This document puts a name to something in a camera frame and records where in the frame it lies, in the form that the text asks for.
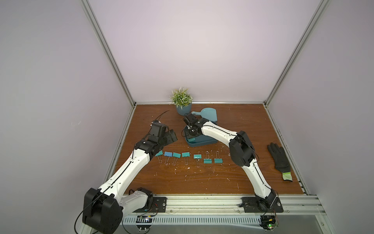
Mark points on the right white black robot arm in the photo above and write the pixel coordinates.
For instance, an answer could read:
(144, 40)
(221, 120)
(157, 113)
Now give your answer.
(242, 153)

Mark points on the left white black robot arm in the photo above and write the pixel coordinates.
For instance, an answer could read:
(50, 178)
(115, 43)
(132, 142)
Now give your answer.
(105, 207)

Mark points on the electronics board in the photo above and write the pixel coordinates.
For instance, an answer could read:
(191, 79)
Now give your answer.
(143, 223)
(268, 222)

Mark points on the aluminium front rail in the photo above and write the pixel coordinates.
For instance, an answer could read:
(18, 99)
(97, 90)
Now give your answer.
(229, 205)

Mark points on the left electronics board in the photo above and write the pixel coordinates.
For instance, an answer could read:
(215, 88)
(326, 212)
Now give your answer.
(143, 223)

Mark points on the right electronics board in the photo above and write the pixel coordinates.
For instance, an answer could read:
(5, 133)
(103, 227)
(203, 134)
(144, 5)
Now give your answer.
(268, 222)

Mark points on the black glove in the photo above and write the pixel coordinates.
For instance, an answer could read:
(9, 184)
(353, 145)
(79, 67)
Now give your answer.
(281, 161)

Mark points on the blue binder clip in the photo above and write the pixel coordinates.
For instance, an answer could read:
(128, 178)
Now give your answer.
(167, 155)

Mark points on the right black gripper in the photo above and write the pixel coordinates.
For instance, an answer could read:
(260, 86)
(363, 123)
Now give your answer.
(190, 128)

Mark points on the dark teal storage box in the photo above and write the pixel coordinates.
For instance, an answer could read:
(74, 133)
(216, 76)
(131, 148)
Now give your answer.
(200, 140)

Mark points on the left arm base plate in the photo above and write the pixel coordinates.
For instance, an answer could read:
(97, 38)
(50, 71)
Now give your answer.
(158, 205)

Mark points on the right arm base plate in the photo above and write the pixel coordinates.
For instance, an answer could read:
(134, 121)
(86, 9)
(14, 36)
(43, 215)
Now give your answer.
(256, 205)

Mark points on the potted green plant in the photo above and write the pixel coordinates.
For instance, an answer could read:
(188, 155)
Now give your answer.
(182, 99)

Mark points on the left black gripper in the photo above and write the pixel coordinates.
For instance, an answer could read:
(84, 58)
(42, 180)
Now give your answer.
(170, 140)

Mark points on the light teal dustpan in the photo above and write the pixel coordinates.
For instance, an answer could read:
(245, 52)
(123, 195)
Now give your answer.
(207, 113)

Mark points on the teal binder clip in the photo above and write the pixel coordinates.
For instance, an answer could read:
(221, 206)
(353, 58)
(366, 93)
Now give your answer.
(217, 158)
(175, 156)
(207, 159)
(159, 156)
(191, 139)
(186, 156)
(197, 157)

